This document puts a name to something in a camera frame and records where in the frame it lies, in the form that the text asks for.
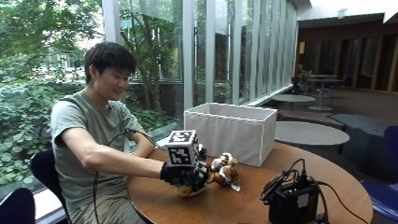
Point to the yellow and white plush toy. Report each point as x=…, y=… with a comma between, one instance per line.
x=187, y=191

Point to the striped tiger plush toy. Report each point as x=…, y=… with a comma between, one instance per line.
x=226, y=171

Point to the white cube with black markers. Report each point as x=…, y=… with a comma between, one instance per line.
x=182, y=149

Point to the white fabric storage box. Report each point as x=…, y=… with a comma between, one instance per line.
x=232, y=133

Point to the black electronics box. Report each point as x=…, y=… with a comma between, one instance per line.
x=292, y=203

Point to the large round grey table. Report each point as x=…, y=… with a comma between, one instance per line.
x=311, y=133

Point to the brown upholstered bench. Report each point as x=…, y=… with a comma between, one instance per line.
x=310, y=117

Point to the the person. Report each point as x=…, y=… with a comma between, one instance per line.
x=83, y=130

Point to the small round grey table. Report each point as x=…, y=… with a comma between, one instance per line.
x=294, y=98

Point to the dark background chair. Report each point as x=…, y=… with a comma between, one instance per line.
x=299, y=85

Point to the black chair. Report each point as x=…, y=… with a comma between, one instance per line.
x=46, y=169

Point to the grey upholstered bench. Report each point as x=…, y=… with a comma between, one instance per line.
x=365, y=137

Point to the dark blue chair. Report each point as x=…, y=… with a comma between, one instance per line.
x=17, y=208

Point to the tall round pedestal table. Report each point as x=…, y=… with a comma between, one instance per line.
x=324, y=93

